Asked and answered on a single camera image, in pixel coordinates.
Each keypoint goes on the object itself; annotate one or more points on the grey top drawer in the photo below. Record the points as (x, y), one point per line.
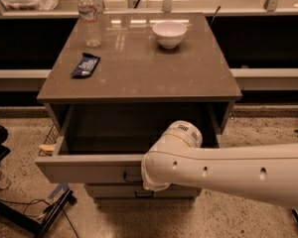
(105, 143)

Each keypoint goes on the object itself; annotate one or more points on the grey drawer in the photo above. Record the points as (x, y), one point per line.
(109, 191)
(105, 143)

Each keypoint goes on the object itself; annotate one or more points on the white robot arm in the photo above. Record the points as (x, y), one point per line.
(264, 173)

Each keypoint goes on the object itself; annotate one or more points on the grey drawer cabinet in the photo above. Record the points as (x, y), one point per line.
(133, 68)

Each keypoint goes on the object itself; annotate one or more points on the grey bottom drawer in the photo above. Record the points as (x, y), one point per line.
(109, 191)

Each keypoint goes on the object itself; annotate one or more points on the dark blue snack wrapper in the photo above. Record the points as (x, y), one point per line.
(86, 66)

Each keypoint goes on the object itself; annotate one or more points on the white ceramic bowl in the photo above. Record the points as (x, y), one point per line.
(169, 34)

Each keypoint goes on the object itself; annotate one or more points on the tan sponge in basket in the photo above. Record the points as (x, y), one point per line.
(47, 149)

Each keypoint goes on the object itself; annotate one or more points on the blue tape cross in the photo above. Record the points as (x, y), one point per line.
(60, 187)

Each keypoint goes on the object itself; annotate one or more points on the clear plastic water bottle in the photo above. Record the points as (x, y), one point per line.
(89, 20)

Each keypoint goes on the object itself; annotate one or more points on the black metal stand leg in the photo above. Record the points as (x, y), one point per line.
(38, 229)

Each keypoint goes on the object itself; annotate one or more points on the black wire basket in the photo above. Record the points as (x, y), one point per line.
(50, 139)

